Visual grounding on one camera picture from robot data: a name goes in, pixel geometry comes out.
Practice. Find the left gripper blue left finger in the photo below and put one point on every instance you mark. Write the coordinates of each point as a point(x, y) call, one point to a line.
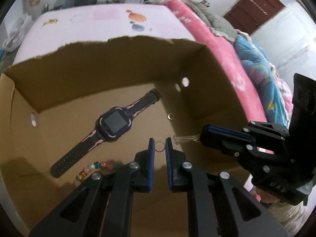
point(133, 177)

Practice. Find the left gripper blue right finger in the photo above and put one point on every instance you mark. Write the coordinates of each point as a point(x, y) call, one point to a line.
point(184, 177)

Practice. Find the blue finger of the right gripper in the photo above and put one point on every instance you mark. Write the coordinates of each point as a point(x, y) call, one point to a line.
point(208, 129)
point(227, 144)

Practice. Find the gold hoop earring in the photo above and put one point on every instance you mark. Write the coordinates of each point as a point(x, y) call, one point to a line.
point(159, 146)

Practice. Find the person's right hand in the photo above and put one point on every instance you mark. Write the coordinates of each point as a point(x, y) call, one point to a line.
point(265, 197)

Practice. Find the purple pink smartwatch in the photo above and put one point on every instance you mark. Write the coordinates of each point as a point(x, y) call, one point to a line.
point(108, 128)

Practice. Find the blue patterned quilt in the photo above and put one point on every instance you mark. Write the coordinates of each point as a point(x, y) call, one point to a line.
point(274, 93)

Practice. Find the brown cardboard box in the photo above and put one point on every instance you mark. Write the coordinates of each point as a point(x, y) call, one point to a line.
point(88, 102)

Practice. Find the grey fuzzy blanket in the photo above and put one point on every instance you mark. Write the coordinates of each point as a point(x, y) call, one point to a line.
point(216, 24)

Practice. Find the dark red wooden door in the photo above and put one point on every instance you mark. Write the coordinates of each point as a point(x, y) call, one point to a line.
point(249, 15)

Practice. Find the yellow green hair clip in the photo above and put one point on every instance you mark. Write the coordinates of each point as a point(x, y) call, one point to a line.
point(51, 22)

